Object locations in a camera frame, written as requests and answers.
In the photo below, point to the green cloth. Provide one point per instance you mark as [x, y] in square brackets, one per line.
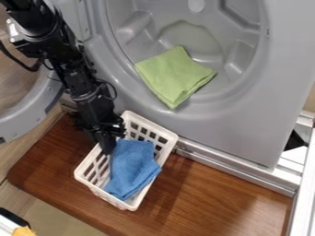
[174, 76]

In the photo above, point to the blue cloth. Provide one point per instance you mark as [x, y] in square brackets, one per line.
[131, 169]

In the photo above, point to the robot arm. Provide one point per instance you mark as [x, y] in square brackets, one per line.
[45, 40]

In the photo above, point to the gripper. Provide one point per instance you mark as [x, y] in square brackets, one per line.
[96, 112]

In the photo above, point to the white basket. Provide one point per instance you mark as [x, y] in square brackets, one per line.
[141, 132]

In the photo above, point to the washing machine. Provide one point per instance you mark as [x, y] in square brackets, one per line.
[229, 92]

